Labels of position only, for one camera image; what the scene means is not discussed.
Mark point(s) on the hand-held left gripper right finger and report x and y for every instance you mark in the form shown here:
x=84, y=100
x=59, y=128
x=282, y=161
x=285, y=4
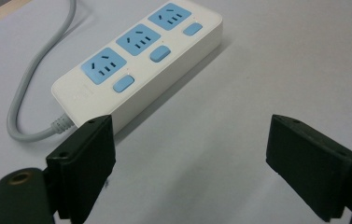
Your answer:
x=307, y=161

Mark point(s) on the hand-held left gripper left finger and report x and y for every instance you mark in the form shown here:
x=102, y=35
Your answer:
x=81, y=168

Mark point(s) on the white and blue power strip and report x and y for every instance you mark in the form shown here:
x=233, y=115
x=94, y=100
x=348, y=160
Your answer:
x=139, y=59

